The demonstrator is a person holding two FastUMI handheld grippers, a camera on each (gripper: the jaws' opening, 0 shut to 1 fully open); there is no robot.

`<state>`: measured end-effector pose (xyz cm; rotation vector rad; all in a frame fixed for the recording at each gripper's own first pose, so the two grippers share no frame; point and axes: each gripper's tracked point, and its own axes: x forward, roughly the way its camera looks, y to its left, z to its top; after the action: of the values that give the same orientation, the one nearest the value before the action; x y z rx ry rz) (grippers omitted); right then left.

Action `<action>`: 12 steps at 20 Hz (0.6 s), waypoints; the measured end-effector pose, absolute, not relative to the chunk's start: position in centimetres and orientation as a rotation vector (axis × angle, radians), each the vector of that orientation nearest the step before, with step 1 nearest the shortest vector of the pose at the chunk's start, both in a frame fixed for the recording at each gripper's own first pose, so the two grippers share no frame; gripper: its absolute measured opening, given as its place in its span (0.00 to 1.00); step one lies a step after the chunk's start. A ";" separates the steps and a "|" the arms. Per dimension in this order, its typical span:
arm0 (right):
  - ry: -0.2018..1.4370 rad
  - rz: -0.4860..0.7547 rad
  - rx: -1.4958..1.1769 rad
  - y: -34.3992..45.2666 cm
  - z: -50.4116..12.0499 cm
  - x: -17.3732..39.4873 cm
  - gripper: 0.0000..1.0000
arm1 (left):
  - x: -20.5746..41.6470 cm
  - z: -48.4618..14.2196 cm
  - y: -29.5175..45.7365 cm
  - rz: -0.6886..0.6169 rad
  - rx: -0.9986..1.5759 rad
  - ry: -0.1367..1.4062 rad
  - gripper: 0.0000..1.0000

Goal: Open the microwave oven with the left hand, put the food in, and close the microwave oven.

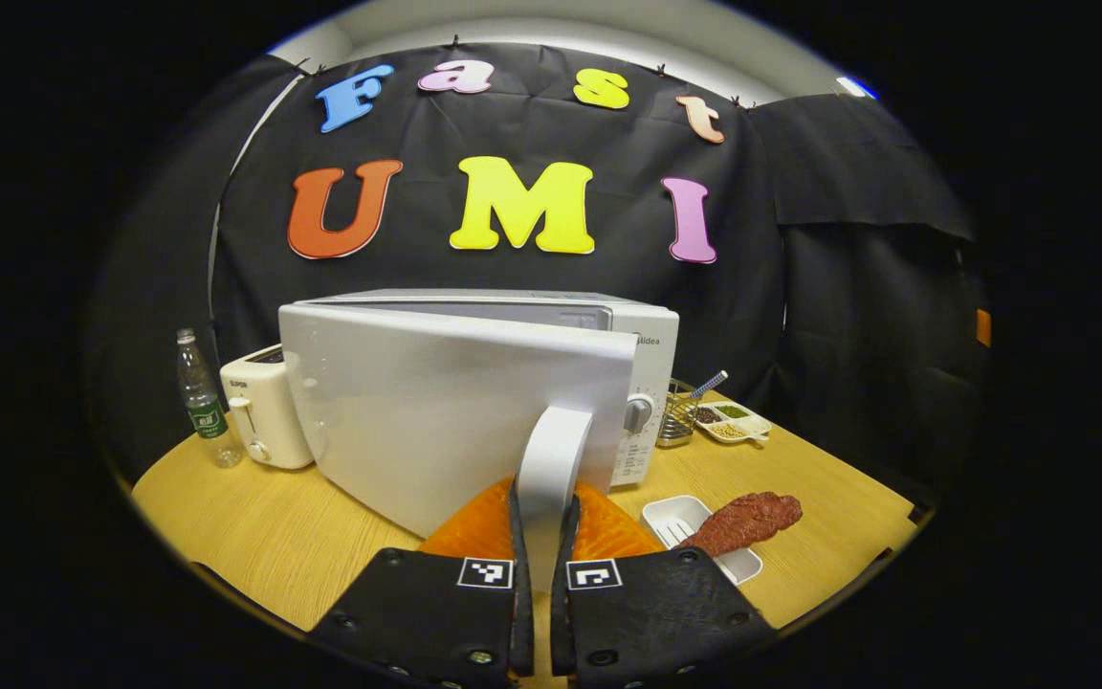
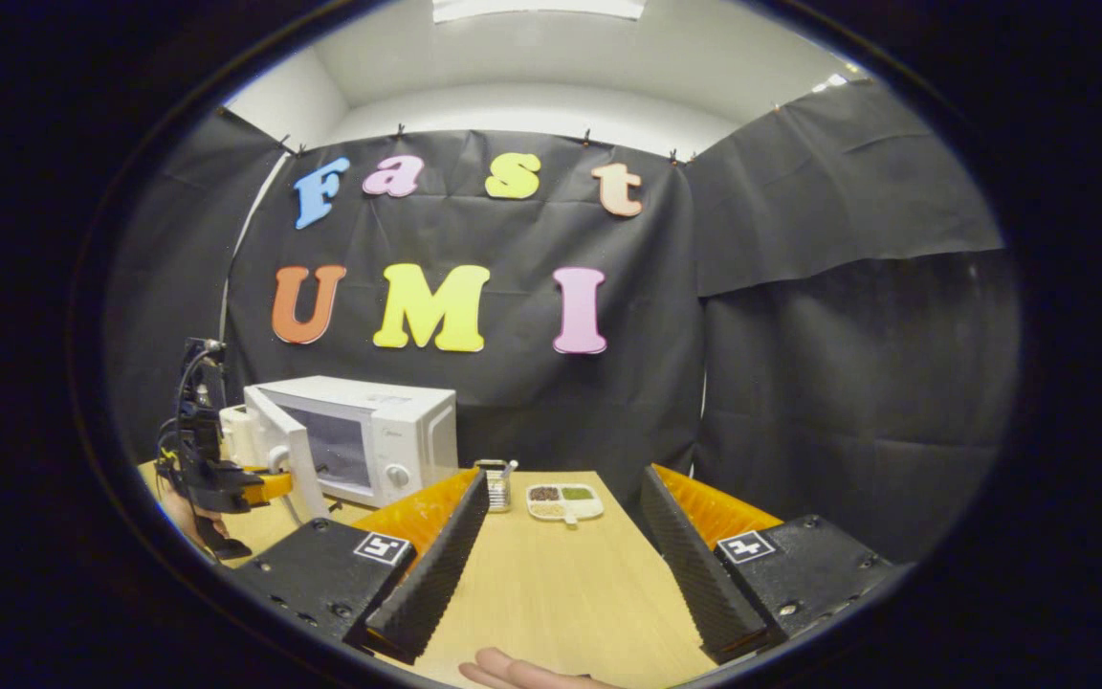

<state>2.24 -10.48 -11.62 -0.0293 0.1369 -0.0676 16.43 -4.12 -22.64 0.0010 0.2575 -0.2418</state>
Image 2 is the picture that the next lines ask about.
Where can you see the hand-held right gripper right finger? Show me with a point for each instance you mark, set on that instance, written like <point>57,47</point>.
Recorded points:
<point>694,565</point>

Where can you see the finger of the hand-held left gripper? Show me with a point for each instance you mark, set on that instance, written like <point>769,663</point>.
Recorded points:
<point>264,486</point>

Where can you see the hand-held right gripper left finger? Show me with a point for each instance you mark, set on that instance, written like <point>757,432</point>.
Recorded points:
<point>436,565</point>

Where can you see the white microwave oven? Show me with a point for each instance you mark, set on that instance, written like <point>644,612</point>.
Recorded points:
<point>388,431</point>

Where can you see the white toaster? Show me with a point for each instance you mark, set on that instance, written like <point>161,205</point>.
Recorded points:
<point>235,435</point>

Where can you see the white divided seasoning tray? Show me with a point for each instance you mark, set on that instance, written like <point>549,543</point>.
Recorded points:
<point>565,500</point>

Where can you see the small ceiling light panel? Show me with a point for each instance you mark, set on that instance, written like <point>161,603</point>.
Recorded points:
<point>833,82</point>

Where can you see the large ceiling light panel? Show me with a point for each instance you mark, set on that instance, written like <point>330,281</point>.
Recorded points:
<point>537,8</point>

